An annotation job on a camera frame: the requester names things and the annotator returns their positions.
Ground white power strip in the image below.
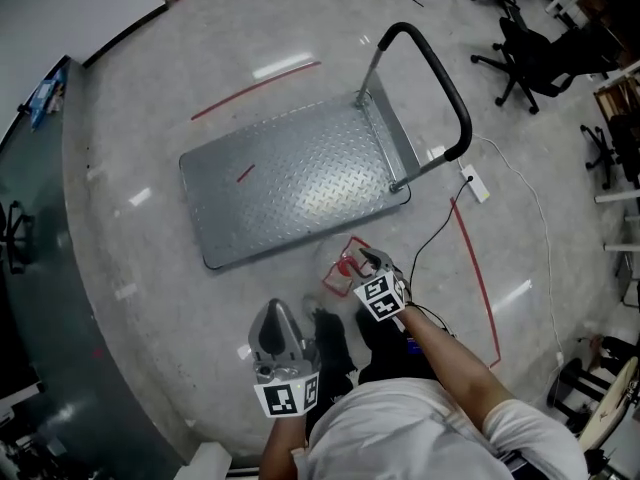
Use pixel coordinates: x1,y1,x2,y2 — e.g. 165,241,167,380
459,164,492,204

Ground red tape square outline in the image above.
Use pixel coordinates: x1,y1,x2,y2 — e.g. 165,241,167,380
321,235,374,298

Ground dark green glass counter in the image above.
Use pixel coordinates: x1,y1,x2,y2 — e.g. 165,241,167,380
0,54,194,480

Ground white power cable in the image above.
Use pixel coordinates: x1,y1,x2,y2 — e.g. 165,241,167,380
468,134,565,407

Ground person's black trousers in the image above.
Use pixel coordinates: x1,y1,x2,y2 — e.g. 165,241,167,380
303,308,444,442

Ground clear water jug red handle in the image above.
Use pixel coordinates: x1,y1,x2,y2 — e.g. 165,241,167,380
302,235,385,319

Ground person's left forearm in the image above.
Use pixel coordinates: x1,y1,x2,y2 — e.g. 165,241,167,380
259,411,312,480

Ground long red floor tape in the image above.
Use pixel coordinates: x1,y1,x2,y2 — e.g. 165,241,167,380
190,59,323,121

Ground blue packet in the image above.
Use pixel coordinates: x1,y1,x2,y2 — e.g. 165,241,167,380
28,66,69,133

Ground white block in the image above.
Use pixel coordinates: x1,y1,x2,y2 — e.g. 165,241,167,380
186,441,234,480

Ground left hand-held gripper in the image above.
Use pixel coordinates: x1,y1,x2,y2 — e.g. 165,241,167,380
248,298,322,420

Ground metal platform cart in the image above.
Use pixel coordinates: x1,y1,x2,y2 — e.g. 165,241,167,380
178,21,474,271

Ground white desk frame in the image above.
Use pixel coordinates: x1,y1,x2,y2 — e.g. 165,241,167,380
593,186,640,254

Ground round wooden board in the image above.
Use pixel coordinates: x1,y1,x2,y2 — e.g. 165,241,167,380
578,355,640,453

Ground black power cable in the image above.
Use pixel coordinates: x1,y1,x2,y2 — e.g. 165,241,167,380
409,176,474,297

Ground large black office chair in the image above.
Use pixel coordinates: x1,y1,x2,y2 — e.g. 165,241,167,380
469,3,624,115

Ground black stool base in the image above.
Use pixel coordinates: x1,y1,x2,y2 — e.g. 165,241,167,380
546,356,619,432

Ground person's white shirt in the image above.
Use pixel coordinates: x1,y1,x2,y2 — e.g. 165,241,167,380
293,376,590,480

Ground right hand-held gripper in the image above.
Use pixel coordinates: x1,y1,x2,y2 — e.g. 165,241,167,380
352,247,410,323

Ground angled red floor tape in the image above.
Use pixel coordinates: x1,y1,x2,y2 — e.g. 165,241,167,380
449,196,503,370

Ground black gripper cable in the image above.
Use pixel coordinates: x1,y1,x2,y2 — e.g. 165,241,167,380
403,301,457,340

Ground person's right forearm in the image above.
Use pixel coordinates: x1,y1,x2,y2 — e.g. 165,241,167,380
398,305,517,437

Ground grey concrete floor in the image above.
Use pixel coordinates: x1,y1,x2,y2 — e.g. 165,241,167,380
58,0,640,480

